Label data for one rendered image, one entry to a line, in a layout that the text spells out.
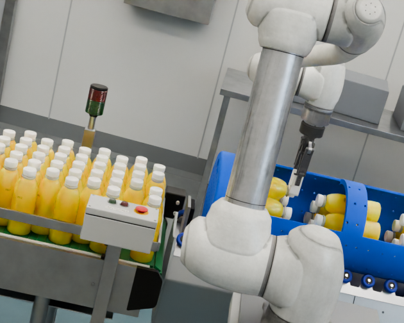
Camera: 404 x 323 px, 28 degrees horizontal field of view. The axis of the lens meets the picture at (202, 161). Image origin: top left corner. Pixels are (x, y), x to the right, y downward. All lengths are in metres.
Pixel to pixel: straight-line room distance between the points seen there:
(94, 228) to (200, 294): 0.48
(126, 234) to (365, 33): 0.86
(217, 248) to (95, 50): 4.14
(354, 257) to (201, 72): 3.48
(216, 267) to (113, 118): 4.17
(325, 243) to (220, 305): 0.76
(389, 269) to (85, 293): 0.94
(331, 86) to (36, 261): 1.02
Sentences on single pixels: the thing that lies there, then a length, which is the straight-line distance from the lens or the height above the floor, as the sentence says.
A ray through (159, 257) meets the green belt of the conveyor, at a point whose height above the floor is 0.90.
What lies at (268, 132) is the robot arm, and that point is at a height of 1.49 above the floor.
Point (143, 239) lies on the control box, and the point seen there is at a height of 1.04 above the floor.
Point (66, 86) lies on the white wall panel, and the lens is 6.03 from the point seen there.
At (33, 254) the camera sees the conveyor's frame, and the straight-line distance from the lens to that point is 2.43.
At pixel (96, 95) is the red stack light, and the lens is 2.82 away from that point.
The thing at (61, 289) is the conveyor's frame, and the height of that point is 0.77.
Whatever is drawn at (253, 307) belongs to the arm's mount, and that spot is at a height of 1.02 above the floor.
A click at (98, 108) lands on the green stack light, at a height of 1.19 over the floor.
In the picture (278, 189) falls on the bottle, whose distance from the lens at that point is 2.53.
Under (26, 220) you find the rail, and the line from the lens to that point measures 2.41.
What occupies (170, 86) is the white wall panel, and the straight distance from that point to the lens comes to 5.88.
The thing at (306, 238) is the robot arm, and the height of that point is 1.28.
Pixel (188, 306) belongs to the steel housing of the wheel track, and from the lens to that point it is 2.60.
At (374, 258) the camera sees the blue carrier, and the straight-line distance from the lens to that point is 2.55.
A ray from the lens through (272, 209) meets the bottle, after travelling 2.49.
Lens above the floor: 1.96
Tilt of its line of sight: 18 degrees down
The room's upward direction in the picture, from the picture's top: 15 degrees clockwise
